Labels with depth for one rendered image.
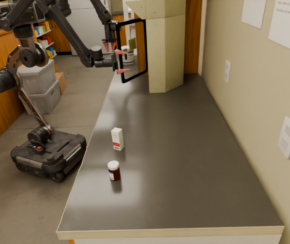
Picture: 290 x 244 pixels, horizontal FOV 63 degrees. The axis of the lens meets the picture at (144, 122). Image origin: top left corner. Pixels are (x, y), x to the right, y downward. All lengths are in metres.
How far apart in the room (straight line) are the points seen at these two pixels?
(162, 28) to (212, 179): 0.94
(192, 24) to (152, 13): 0.49
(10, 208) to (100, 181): 1.55
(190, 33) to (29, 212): 1.94
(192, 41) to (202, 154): 1.09
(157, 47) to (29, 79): 2.39
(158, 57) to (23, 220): 1.66
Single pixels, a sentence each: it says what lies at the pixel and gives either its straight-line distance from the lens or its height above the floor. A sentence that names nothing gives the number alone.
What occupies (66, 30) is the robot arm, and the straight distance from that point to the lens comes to 1.48.
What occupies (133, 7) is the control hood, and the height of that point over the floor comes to 1.48.
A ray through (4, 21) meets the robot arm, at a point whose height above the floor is 1.44.
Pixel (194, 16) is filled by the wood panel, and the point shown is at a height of 1.36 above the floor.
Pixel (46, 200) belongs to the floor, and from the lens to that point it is 2.34.
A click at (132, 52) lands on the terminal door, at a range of 1.72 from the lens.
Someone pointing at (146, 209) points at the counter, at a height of 0.94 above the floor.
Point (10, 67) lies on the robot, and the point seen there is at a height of 1.01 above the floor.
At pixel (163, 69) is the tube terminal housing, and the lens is 1.57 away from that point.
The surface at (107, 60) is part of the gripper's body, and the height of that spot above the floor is 1.21.
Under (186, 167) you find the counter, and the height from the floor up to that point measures 0.94.
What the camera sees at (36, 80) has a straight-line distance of 3.57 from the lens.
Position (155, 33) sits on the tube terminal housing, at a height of 1.33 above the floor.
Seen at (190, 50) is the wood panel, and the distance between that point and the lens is 1.95.
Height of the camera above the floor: 1.59
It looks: 30 degrees down
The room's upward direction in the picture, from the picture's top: 4 degrees counter-clockwise
